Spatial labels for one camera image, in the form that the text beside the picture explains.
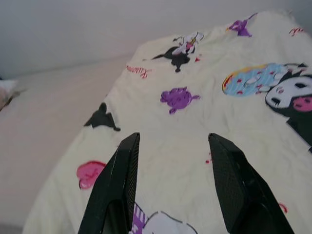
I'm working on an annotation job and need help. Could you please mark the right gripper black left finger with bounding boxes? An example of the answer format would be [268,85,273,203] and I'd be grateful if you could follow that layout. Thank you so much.
[78,132,141,234]

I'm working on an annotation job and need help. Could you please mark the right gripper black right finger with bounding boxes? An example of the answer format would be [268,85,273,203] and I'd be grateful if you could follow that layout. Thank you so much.
[208,133,295,234]

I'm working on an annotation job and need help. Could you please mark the pink pillow orange print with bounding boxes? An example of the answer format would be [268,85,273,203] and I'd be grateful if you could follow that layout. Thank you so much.
[0,79,27,113]

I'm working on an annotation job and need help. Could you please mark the cream cartoon print quilt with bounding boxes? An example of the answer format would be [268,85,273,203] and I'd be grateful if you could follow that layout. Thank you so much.
[21,9,312,234]

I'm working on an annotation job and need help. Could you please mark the cream sheeted bed mattress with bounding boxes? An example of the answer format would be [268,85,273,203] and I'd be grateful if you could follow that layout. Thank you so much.
[0,58,144,234]

